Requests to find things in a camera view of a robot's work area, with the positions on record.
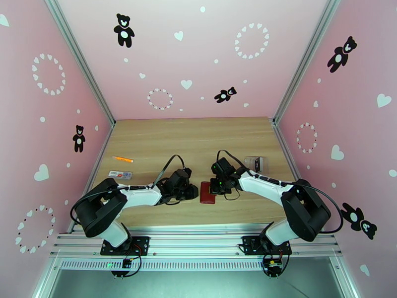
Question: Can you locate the red leather card holder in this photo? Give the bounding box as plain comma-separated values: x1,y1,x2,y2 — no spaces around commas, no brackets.
199,181,217,205

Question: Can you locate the clear plastic card box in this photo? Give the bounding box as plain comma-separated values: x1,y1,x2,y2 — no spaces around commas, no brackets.
243,156,268,174

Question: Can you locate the metal bottom tray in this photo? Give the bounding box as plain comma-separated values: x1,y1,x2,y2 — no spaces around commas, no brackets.
32,256,362,298

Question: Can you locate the black and yellow circuit board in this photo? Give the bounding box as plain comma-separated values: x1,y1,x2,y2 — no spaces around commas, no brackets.
263,256,285,279

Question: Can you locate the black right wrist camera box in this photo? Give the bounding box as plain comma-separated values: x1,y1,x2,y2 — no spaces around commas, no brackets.
211,157,235,176

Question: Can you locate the aluminium mounting rail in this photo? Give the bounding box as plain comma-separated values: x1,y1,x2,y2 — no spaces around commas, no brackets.
49,224,343,259

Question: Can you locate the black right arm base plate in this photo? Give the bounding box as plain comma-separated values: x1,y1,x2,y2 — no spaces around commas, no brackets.
242,235,293,256

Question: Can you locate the aluminium side rail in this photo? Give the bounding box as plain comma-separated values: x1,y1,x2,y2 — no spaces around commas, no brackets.
272,121,311,195
86,126,116,191

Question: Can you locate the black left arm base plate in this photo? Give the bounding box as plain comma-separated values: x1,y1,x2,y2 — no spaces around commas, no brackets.
100,235,150,256

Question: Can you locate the aluminium frame post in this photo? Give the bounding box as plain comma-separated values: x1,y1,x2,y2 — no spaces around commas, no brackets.
42,0,116,128
272,0,345,124

